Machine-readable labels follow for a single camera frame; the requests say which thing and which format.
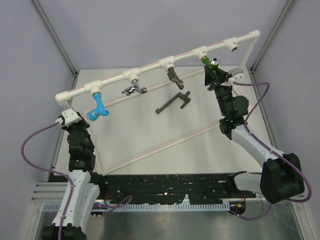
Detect white PVC pipe frame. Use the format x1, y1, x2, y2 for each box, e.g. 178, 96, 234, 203
54, 29, 261, 176

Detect green plastic faucet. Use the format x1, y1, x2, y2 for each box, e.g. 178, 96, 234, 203
201, 56, 220, 76

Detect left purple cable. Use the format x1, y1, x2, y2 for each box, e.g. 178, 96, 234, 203
21, 121, 76, 240

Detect purple cable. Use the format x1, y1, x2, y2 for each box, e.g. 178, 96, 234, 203
233, 81, 313, 203
21, 121, 76, 240

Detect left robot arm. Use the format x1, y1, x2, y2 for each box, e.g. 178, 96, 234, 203
41, 108, 107, 240

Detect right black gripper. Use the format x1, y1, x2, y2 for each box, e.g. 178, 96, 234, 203
203, 64, 232, 116

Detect aluminium corner post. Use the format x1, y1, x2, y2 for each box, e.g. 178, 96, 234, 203
30, 0, 78, 77
249, 0, 298, 73

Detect right aluminium corner post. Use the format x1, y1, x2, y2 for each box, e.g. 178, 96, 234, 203
249, 0, 298, 73

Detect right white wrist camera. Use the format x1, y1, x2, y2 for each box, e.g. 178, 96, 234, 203
227, 67, 245, 85

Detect white slotted cable duct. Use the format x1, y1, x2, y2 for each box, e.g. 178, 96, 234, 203
42, 201, 230, 213

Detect blue plastic faucet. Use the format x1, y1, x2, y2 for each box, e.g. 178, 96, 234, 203
87, 92, 110, 121

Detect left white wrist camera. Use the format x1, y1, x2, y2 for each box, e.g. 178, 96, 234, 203
55, 107, 82, 127

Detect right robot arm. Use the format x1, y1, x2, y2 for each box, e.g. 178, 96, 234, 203
204, 65, 305, 204

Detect chrome metal faucet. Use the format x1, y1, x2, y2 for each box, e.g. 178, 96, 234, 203
121, 79, 148, 96

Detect black speckled base plate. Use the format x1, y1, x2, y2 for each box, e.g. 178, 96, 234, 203
93, 173, 256, 205

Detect dark grey installed faucet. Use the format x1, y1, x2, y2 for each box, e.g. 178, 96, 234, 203
167, 67, 184, 90

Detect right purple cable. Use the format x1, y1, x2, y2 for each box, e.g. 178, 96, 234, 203
233, 81, 313, 203

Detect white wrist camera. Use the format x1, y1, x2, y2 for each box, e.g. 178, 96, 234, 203
55, 107, 82, 127
227, 67, 245, 85

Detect left aluminium corner post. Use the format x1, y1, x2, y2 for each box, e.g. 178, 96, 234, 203
30, 0, 78, 77

